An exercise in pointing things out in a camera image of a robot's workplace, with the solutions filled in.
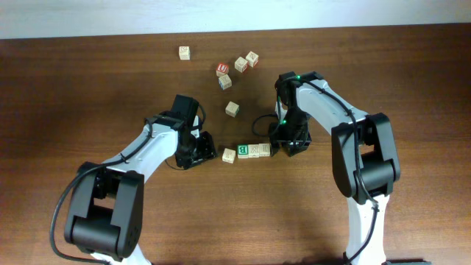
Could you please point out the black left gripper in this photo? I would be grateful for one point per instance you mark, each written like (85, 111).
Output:
(209, 152)

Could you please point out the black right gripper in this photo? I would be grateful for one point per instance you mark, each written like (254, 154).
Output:
(277, 137)

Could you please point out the wooden I letter block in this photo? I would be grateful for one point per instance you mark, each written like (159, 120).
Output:
(264, 150)

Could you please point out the wooden J letter block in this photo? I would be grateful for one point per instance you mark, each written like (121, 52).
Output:
(229, 155)

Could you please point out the wooden M letter block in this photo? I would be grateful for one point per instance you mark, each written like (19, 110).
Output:
(253, 151)

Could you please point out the green B letter block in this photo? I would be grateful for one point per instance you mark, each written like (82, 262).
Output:
(242, 151)

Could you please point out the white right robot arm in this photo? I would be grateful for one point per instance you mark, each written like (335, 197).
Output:
(365, 164)

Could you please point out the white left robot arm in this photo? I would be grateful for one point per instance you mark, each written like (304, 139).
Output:
(105, 214)

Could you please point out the plain wooden block centre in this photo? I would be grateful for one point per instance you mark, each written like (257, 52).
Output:
(232, 109)

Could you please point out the plain wooden block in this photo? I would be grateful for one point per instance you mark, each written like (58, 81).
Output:
(184, 53)
(232, 109)

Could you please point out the wooden block blue side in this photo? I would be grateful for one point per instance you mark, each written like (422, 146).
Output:
(225, 82)

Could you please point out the red U letter block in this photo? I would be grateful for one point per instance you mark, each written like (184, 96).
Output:
(222, 69)

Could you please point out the wooden block red edge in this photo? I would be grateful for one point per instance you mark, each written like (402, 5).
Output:
(252, 59)

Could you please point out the wooden block red circle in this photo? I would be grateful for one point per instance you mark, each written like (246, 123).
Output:
(241, 64)

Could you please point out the plain wooden block far left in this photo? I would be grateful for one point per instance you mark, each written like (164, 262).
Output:
(184, 53)

